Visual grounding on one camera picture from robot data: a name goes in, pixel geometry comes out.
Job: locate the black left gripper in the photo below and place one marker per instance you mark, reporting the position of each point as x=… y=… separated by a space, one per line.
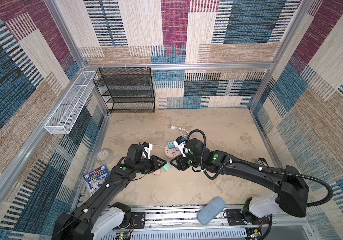
x=154 y=162

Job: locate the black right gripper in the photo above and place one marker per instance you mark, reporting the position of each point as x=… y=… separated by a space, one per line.
x=180 y=160

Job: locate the green plug adapter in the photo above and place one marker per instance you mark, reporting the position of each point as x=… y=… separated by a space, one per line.
x=166 y=167

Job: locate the teal plug adapter cube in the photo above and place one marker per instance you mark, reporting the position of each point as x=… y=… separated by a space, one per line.
x=170 y=145

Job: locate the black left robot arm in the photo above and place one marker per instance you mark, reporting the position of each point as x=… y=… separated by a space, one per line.
x=88 y=222

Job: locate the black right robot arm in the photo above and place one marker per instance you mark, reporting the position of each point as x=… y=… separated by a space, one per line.
x=289 y=188

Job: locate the pink plug adapter cube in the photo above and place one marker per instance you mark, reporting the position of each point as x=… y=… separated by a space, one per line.
x=157 y=172

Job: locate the pink round power strip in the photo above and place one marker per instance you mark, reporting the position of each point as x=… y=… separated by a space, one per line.
x=171 y=153

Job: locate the clear tape roll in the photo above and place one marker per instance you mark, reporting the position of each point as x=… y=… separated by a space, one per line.
x=105 y=156

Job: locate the blue printed booklet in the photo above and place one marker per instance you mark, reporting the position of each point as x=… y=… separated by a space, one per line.
x=96 y=178

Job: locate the silver stapler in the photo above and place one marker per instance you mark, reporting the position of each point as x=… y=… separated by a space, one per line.
x=260 y=161

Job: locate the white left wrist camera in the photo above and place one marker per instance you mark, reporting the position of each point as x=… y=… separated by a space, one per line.
x=147 y=147

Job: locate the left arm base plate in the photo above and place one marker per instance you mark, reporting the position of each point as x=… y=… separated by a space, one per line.
x=136 y=220

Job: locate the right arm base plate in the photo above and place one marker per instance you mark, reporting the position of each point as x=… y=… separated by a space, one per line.
x=236 y=218

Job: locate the black wire shelf rack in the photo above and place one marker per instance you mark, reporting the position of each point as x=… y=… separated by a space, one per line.
x=126 y=90

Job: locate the white wire mesh basket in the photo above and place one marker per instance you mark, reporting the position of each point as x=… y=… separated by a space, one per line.
x=66 y=110

